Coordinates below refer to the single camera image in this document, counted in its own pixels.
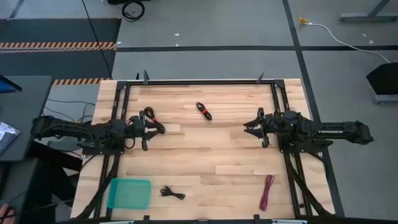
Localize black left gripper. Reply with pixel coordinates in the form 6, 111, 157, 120
126, 109, 166, 152

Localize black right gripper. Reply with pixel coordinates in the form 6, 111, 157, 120
243, 107, 283, 149

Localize black cable with red tie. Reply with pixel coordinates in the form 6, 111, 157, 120
144, 106, 166, 134
195, 101, 213, 121

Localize plain black USB cable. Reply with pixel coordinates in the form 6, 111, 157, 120
159, 185, 187, 201

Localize magenta USB cable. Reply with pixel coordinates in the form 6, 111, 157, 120
259, 174, 276, 212

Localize teal plastic tray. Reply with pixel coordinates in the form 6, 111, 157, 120
106, 177, 152, 211

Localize dark grey desk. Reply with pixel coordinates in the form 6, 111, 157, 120
0, 75, 53, 162

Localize black box on grey base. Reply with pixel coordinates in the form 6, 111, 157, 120
366, 62, 398, 105

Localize printed paper sheet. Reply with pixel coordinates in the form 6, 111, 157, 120
0, 121, 21, 155

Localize black mat with hazard stripes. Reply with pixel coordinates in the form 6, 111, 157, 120
0, 17, 123, 80

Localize dark tablet screen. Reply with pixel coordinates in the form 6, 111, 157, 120
0, 74, 23, 95

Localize grey metal table leg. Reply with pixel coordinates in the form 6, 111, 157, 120
339, 0, 398, 23

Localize person's hand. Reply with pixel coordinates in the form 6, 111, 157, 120
0, 203, 17, 224

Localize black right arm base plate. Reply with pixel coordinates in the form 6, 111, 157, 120
277, 136, 334, 154

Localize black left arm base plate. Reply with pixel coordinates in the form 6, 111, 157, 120
81, 136, 126, 156

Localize black aluminium table frame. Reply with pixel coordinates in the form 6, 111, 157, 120
91, 79, 313, 224

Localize black right arm cable harness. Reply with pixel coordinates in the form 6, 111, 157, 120
285, 152, 332, 217

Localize thin black wires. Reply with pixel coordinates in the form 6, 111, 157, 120
43, 98, 96, 124

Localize long thin black cable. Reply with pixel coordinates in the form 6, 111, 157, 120
81, 0, 113, 79

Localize long white cable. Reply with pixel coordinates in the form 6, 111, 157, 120
306, 22, 391, 64

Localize thick black coiled cable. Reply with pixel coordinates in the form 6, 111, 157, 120
121, 0, 146, 22

